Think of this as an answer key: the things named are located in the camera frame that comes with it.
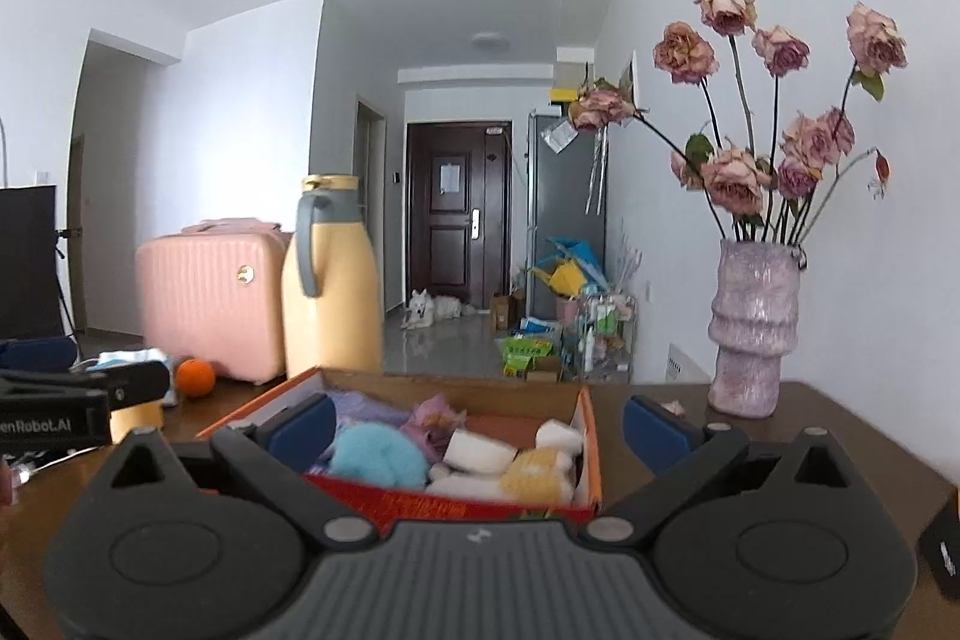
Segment lavender knitted cloth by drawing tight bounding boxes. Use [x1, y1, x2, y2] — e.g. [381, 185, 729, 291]
[327, 390, 410, 431]

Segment light blue plush toy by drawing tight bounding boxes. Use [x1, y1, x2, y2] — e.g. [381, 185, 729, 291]
[327, 422, 430, 491]

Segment white triangular sponge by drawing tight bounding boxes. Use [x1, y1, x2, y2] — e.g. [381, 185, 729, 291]
[535, 419, 584, 456]

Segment yellow white plush toy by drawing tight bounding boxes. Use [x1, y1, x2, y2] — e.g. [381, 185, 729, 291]
[427, 447, 574, 507]

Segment purple satin bow scrunchie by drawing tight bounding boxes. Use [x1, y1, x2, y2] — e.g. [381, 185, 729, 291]
[400, 393, 467, 464]

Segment white round sponge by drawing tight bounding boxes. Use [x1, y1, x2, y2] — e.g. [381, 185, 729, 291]
[443, 429, 517, 477]

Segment brown layered sponge block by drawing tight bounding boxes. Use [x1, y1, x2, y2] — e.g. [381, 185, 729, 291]
[464, 414, 545, 450]

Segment small crumpled paper scrap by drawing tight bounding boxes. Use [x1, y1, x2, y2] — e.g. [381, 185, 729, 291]
[662, 399, 686, 417]

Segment yellow ceramic mug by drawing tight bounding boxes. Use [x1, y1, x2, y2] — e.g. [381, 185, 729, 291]
[109, 401, 164, 445]

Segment blue tissue pack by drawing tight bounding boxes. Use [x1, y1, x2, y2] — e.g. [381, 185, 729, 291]
[85, 347, 179, 408]

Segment orange fruit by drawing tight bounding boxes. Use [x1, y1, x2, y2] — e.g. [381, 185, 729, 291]
[174, 357, 217, 399]

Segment red cardboard box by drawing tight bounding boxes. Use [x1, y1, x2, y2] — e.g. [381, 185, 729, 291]
[218, 370, 602, 530]

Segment purple textured vase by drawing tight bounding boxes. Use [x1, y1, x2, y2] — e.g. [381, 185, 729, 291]
[708, 241, 800, 419]

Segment yellow thermos jug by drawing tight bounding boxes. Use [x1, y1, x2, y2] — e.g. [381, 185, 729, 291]
[281, 174, 384, 377]

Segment pink mini suitcase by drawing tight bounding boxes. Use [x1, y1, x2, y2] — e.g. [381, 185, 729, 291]
[135, 218, 290, 383]

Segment white dog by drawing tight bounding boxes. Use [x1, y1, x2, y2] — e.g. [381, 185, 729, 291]
[402, 289, 477, 330]

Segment yellow watering can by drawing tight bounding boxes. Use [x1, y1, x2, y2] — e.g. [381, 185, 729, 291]
[532, 259, 587, 299]

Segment orange black small box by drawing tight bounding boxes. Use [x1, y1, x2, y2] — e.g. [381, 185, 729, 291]
[918, 491, 960, 603]

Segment dried pink roses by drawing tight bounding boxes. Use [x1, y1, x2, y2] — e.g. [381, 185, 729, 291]
[565, 0, 908, 250]

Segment grey refrigerator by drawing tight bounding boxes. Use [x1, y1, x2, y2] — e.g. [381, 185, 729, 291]
[526, 107, 607, 319]

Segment dark wooden door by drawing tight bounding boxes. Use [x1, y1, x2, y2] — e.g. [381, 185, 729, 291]
[405, 120, 511, 310]

